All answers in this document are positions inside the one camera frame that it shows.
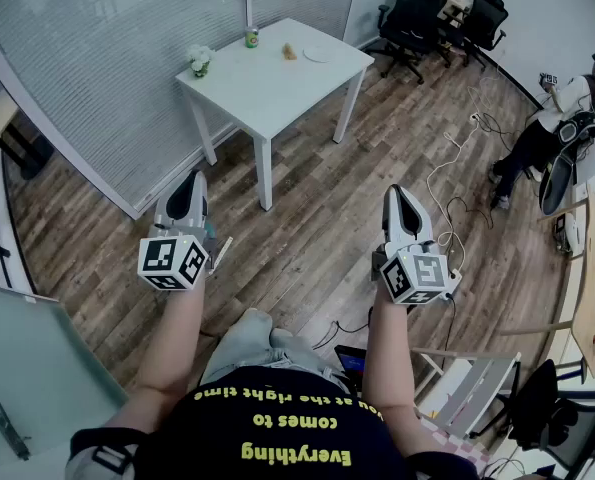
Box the person's grey trousers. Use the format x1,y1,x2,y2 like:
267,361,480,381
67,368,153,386
199,307,348,387

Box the white round plate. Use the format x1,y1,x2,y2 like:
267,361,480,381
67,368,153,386
302,42,339,63

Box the grey shoulder strap with buckle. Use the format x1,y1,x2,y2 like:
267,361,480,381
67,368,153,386
65,437,138,480

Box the black mesh office chair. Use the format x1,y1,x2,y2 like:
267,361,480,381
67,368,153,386
364,0,451,85
446,0,509,72
506,360,595,467

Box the white flower bouquet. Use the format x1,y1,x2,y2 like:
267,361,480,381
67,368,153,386
186,43,216,79

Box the black phone with blue screen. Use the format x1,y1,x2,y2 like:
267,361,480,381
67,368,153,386
334,345,368,394

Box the light wooden desk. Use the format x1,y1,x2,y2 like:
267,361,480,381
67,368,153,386
499,182,595,382

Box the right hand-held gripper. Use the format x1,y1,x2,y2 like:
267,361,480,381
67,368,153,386
371,183,452,306

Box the white square table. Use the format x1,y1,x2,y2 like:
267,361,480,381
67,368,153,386
175,17,376,213

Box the pink checkered cloth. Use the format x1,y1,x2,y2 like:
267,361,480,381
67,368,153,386
419,415,493,477

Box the white floor cable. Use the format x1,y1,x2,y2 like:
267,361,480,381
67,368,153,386
425,111,481,275

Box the white slatted chair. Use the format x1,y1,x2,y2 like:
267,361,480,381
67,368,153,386
411,347,523,442

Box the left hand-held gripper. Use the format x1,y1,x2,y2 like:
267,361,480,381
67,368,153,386
136,169,234,293

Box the frosted glass door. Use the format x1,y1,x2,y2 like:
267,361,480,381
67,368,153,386
0,280,128,480

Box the metal door handle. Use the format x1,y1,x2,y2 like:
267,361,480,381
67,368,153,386
0,396,32,462

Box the person's black printed shirt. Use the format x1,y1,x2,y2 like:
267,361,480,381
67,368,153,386
69,365,488,480

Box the person's left forearm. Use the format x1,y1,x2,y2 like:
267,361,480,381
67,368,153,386
135,273,209,400

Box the person's right forearm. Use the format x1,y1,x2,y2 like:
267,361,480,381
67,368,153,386
359,295,418,409

